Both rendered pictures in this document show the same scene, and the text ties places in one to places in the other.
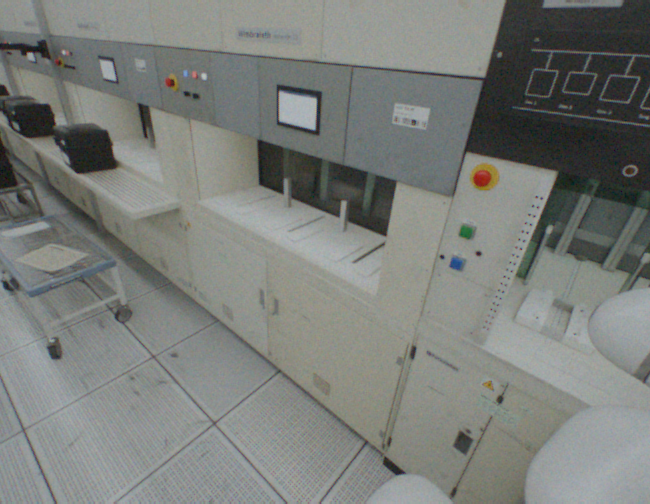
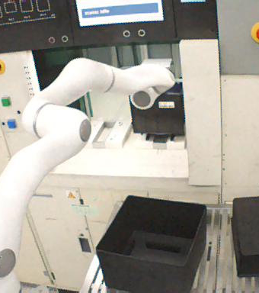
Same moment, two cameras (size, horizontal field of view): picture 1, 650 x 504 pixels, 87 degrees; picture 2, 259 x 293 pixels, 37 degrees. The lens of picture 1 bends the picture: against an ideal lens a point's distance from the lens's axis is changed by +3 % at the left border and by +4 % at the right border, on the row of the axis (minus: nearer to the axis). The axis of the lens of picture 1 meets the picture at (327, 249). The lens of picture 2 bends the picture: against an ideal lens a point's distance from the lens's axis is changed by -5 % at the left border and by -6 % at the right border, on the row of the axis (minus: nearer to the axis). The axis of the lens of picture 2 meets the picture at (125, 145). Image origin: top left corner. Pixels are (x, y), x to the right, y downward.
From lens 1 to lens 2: 0.75 m
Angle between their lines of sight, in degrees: 17
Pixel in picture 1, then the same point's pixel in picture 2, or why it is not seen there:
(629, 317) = (26, 114)
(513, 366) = (73, 175)
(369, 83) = not seen: outside the picture
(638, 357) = (32, 129)
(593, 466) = (4, 174)
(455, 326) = not seen: hidden behind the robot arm
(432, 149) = not seen: outside the picture
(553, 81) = (0, 9)
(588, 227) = (126, 64)
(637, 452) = (17, 162)
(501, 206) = (14, 78)
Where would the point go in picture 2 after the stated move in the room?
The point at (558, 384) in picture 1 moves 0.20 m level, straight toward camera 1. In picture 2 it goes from (99, 172) to (77, 203)
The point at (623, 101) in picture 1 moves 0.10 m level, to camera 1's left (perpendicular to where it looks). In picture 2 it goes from (30, 10) to (3, 17)
